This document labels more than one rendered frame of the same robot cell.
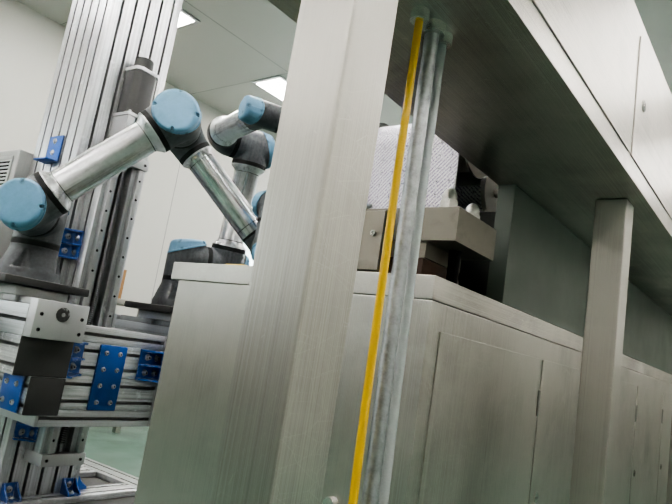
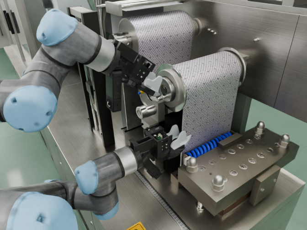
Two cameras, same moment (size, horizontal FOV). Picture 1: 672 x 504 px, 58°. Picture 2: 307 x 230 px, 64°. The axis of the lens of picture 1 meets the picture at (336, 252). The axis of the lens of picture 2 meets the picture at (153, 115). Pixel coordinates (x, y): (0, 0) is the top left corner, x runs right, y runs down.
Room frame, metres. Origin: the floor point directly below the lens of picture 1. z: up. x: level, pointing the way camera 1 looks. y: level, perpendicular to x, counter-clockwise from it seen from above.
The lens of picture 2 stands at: (1.27, 0.57, 1.58)
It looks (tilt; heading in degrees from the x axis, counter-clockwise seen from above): 32 degrees down; 288
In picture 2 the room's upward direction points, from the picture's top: 1 degrees counter-clockwise
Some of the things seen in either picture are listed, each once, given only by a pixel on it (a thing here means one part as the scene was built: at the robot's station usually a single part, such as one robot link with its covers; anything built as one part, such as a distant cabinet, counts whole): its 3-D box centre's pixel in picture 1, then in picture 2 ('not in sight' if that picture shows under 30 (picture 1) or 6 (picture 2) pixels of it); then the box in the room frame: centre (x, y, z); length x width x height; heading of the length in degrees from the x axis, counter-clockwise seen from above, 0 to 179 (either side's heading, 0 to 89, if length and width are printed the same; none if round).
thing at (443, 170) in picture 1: (405, 198); (209, 122); (1.30, -0.13, 1.11); 0.23 x 0.01 x 0.18; 51
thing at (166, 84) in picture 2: not in sight; (166, 89); (1.43, -0.07, 1.25); 0.07 x 0.02 x 0.07; 141
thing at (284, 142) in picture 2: (449, 200); (285, 139); (1.05, -0.18, 1.05); 0.04 x 0.04 x 0.04
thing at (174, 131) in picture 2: not in sight; (175, 133); (1.39, -0.04, 1.11); 0.09 x 0.03 x 0.06; 52
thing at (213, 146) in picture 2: not in sight; (210, 145); (1.28, -0.12, 1.03); 0.21 x 0.04 x 0.03; 51
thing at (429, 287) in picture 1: (520, 347); (85, 86); (2.13, -0.69, 0.88); 2.52 x 0.66 x 0.04; 141
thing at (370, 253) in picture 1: (360, 240); (265, 185); (1.10, -0.04, 0.96); 0.10 x 0.03 x 0.11; 51
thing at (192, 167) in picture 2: not in sight; (192, 163); (1.33, 0.01, 1.05); 0.04 x 0.04 x 0.04
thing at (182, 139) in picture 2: not in sight; (182, 138); (1.37, -0.02, 1.11); 0.09 x 0.03 x 0.06; 50
